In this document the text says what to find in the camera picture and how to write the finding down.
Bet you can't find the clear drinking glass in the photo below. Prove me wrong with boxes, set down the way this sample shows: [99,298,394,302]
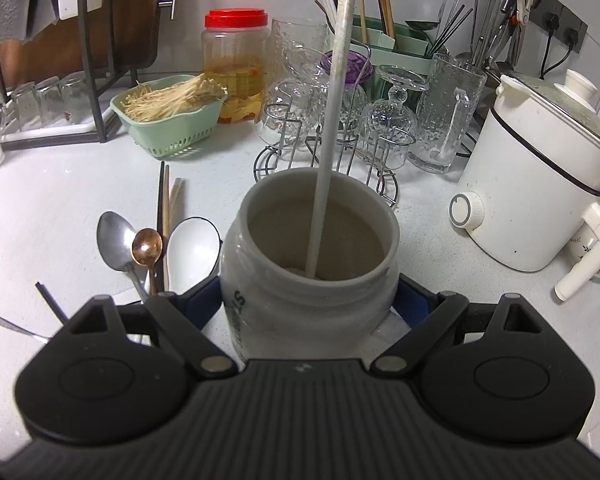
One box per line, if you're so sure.
[36,76,70,128]
[11,82,45,131]
[60,71,100,126]

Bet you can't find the speckled cooker lid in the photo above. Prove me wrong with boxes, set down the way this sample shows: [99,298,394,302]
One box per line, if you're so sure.
[500,69,600,157]

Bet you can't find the white ceramic jar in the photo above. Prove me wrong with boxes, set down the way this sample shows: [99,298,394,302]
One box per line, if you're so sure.
[220,167,401,366]

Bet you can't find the copper spoon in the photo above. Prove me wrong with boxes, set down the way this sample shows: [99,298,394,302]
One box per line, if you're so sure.
[131,228,163,296]

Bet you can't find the white ceramic spoon black rim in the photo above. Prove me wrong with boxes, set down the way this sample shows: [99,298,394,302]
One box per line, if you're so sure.
[162,217,223,293]

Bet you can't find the steel ladle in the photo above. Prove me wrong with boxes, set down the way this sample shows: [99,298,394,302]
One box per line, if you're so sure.
[405,0,463,32]

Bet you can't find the green utensil caddy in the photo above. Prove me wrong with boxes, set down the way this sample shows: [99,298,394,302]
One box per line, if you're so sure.
[347,16,455,107]

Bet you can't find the black chopstick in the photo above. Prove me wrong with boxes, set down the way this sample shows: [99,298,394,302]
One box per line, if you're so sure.
[35,281,71,327]
[156,161,166,233]
[427,5,467,57]
[432,7,477,56]

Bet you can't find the bundle of pale dried noodles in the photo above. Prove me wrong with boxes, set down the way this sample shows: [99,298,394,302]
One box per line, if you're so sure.
[121,73,227,122]

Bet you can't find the wooden cutting board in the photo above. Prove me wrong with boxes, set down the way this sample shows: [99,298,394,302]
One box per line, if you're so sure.
[0,0,183,88]

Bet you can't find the tall textured glass mug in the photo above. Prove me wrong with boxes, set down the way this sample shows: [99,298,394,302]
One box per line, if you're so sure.
[407,53,488,175]

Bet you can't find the dark wall power strip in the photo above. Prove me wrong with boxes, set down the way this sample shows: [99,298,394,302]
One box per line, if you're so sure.
[527,0,590,54]

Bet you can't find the green plastic basket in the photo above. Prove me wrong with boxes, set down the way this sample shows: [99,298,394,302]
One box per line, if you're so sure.
[110,76,229,157]

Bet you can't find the large steel spoon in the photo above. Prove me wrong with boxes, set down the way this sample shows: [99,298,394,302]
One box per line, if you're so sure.
[96,211,151,303]

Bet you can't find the white electric cooker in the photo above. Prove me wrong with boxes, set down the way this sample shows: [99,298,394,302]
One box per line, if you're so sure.
[449,69,600,302]

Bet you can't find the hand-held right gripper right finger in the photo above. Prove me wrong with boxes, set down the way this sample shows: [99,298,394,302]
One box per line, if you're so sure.
[370,274,556,376]

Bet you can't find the red-lid plastic jar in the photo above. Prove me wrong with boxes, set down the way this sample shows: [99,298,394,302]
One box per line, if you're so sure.
[201,8,272,125]

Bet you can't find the wooden chopstick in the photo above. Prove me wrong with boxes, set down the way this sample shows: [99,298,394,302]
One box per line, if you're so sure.
[372,0,391,37]
[162,164,172,293]
[356,0,370,45]
[380,0,397,40]

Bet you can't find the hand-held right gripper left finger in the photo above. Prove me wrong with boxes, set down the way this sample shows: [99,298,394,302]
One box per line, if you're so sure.
[62,277,238,378]

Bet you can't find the glass goblet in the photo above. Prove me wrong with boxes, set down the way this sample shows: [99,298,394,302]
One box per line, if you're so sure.
[255,47,328,150]
[361,65,429,170]

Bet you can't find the black dish rack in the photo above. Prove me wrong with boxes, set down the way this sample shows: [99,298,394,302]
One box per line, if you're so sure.
[0,0,161,152]

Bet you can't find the wire glass rack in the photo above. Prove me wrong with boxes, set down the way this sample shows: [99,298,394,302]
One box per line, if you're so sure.
[252,42,416,207]

